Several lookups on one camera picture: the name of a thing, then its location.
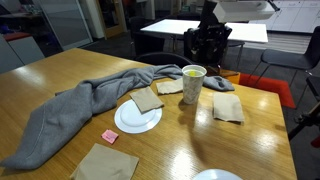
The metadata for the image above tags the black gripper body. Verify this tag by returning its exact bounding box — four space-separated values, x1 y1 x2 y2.
184 0 232 65

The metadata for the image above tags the yellow sharpie marker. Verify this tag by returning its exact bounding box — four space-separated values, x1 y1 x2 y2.
189 70 196 77

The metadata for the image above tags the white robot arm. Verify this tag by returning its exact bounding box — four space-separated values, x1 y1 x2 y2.
184 0 278 64

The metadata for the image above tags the white paper cup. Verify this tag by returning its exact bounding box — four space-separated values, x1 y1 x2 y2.
182 65 207 104

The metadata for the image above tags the white background table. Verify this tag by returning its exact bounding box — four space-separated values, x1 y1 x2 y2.
140 18 270 44

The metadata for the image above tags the black chair behind table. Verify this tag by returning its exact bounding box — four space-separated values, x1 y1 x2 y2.
134 52 193 68

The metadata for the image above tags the brown paper napkin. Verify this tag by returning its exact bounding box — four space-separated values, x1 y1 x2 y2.
130 87 164 113
213 92 245 122
70 143 139 180
156 79 183 94

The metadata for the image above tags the black office chair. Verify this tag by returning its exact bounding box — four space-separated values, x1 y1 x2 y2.
260 26 320 74

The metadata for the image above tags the white round plate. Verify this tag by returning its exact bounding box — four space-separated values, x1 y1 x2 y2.
114 100 162 134
192 169 243 180

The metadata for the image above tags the grey sweatshirt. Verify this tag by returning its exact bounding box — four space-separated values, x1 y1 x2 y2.
0 64 236 171

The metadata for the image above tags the black camera tripod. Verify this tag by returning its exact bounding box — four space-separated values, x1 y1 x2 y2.
287 75 320 142

